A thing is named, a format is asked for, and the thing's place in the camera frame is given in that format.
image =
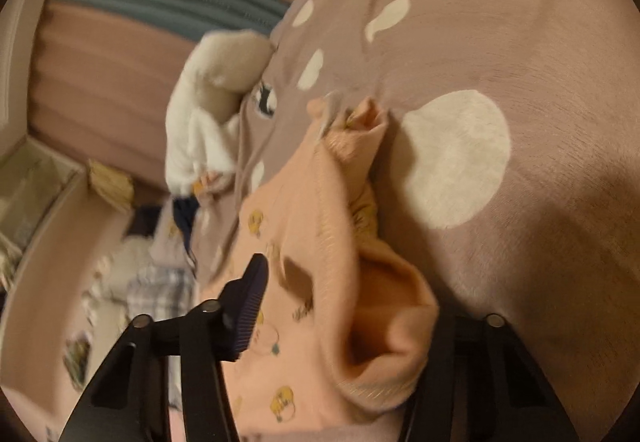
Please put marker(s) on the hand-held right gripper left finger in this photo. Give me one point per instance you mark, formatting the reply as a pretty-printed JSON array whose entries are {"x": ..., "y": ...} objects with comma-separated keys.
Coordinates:
[{"x": 247, "y": 317}]

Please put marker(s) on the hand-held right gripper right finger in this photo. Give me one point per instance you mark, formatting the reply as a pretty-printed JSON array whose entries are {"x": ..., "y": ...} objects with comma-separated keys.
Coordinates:
[{"x": 465, "y": 372}]

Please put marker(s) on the pink printed long-sleeve shirt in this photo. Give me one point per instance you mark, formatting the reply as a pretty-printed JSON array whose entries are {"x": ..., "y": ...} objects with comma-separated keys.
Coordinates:
[{"x": 320, "y": 232}]

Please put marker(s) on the grey plaid cloth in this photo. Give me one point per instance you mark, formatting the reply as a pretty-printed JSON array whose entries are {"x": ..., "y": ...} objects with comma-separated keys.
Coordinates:
[{"x": 160, "y": 292}]

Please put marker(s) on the navy cloth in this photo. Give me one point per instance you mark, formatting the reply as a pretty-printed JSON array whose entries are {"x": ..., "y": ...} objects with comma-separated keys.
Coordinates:
[{"x": 184, "y": 222}]

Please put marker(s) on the small orange cloth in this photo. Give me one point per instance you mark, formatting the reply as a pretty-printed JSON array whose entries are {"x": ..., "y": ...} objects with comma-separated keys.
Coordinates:
[{"x": 210, "y": 183}]

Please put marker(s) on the white fluffy blanket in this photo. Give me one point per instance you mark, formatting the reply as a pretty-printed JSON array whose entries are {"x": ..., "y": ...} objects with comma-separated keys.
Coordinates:
[{"x": 195, "y": 141}]

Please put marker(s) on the yellow curtain tassel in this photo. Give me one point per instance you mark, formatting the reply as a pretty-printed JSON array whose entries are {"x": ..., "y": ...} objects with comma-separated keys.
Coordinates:
[{"x": 110, "y": 184}]

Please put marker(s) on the brown spotted blanket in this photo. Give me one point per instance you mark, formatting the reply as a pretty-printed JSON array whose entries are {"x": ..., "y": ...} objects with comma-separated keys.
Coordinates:
[{"x": 500, "y": 46}]

